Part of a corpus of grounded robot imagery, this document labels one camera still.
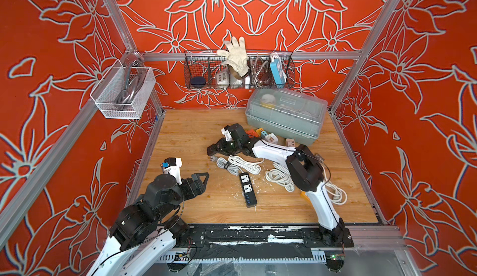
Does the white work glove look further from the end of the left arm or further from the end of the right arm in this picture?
the end of the left arm

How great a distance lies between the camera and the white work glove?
2.93 feet

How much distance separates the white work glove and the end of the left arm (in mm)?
561

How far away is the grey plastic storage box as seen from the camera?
3.01ft

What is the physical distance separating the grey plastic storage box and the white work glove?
0.43ft

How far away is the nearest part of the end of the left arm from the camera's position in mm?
561

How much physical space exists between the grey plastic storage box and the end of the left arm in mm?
525
